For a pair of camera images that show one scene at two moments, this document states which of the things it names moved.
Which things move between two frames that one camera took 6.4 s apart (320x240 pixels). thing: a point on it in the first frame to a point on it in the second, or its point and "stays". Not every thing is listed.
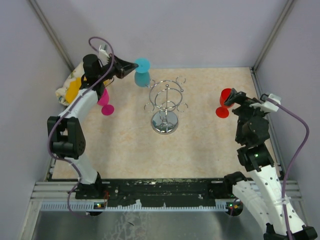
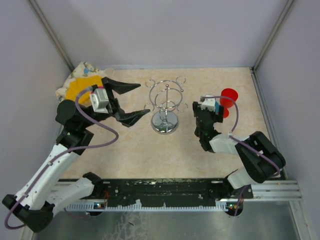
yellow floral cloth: x=66 y=94 stays
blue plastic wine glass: x=142 y=75 to x=217 y=107
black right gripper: x=244 y=101 to x=217 y=118
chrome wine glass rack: x=165 y=96 stays
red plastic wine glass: x=223 y=111 stays
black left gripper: x=123 y=67 to x=128 y=118
